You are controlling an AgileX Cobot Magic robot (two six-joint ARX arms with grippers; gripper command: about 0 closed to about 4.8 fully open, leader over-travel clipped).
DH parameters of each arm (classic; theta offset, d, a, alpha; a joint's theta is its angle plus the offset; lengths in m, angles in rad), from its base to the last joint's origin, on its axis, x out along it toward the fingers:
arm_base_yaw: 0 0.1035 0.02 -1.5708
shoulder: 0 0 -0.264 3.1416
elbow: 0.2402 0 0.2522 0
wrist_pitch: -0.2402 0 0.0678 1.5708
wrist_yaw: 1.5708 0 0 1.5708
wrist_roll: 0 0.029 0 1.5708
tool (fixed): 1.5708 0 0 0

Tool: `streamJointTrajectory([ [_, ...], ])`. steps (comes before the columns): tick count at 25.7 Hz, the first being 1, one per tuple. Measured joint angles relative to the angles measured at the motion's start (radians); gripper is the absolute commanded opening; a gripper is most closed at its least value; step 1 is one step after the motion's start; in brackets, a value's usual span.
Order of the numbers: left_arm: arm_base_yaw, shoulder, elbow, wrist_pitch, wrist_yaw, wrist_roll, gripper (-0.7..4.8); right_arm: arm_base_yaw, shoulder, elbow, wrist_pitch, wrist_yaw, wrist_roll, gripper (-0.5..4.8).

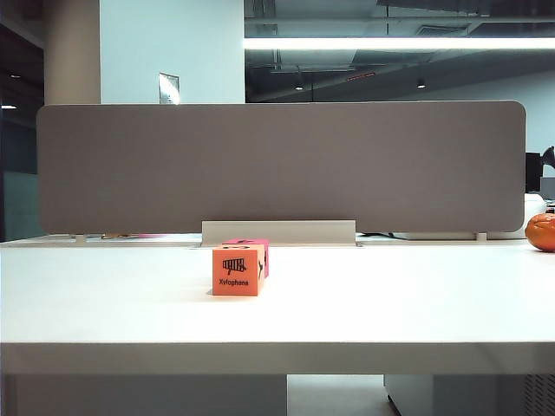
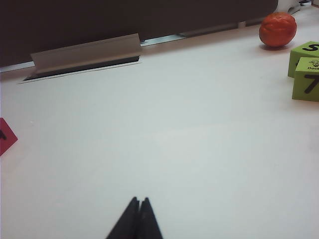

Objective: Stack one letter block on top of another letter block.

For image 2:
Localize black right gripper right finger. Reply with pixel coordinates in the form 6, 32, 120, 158
136, 197, 164, 239

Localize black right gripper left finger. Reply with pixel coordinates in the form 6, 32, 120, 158
106, 197, 139, 239

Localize red letter block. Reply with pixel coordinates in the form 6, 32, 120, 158
0, 117, 19, 157

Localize green block with number 7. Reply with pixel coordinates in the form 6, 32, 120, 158
293, 57, 319, 103

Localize green block with letter S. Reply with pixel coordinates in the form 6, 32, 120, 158
287, 41, 319, 78

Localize grey fabric desk divider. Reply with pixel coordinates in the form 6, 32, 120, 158
0, 0, 279, 68

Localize orange mandarin fruit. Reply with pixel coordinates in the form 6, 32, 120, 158
259, 11, 298, 48

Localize white rounded object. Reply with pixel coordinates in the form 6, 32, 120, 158
278, 0, 310, 14

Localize white cable tray flap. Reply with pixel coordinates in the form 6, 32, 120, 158
30, 33, 143, 75

